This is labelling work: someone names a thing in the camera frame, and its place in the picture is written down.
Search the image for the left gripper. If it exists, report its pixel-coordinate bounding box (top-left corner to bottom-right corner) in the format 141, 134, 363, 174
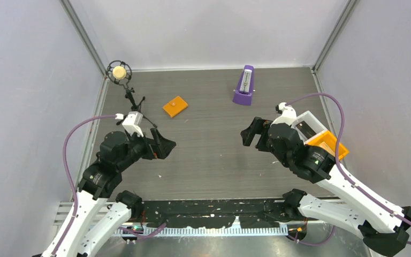
118, 127, 176, 170

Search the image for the orange leather card holder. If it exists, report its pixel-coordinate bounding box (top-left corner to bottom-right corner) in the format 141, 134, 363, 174
163, 96, 188, 118

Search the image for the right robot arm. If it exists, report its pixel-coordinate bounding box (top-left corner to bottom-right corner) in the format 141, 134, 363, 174
240, 117, 411, 256

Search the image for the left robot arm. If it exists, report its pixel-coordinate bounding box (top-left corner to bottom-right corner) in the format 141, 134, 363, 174
41, 128, 177, 256

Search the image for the purple metronome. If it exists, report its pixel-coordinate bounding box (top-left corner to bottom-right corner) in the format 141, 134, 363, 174
232, 65, 254, 106

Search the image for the black device in white bin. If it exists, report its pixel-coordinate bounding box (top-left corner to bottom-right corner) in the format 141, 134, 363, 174
295, 121, 317, 140

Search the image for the white plastic bin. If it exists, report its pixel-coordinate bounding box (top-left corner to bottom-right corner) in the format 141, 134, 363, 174
291, 111, 328, 143

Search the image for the orange plastic bin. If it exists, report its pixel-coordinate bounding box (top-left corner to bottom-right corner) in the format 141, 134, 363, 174
305, 131, 349, 161

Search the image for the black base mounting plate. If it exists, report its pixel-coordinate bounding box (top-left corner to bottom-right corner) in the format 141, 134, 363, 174
127, 199, 306, 229

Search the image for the microphone on black tripod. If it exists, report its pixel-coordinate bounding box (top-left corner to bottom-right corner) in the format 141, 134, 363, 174
105, 60, 146, 113

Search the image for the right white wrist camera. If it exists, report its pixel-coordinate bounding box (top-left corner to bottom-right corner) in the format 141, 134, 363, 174
271, 102, 297, 126

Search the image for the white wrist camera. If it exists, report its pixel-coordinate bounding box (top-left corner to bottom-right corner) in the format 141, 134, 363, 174
271, 102, 297, 126
115, 111, 145, 138

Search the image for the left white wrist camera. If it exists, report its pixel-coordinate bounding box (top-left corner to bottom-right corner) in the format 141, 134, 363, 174
115, 111, 145, 138

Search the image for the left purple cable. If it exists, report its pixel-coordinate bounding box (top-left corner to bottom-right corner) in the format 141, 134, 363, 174
49, 114, 118, 257

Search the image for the aluminium frame rail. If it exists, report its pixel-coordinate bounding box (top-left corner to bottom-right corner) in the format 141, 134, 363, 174
53, 201, 121, 226

